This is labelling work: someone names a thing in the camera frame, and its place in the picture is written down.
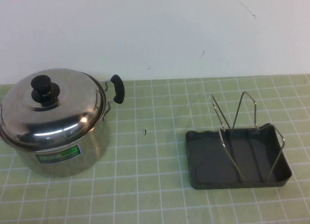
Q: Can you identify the stainless steel pot lid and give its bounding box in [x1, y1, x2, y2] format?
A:
[0, 68, 108, 152]

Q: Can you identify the dark grey drip tray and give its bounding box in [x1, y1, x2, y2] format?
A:
[185, 123, 293, 189]

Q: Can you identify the metal wire lid rack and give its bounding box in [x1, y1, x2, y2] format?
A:
[209, 91, 286, 183]

